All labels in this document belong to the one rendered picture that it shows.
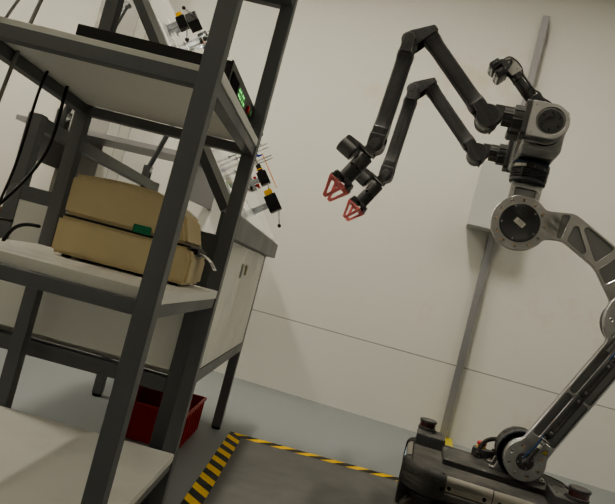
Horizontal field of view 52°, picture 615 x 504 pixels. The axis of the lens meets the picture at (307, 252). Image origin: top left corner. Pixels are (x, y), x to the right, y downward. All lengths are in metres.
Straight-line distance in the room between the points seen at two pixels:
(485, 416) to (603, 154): 1.75
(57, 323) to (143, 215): 0.53
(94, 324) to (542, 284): 2.94
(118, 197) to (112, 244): 0.10
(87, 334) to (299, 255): 2.52
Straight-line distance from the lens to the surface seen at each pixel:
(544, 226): 2.38
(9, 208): 1.89
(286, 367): 4.15
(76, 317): 1.80
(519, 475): 2.38
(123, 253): 1.40
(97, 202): 1.43
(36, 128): 1.90
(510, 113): 2.24
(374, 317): 4.05
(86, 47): 1.19
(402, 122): 2.76
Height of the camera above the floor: 0.75
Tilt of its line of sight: 2 degrees up
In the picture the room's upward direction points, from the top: 15 degrees clockwise
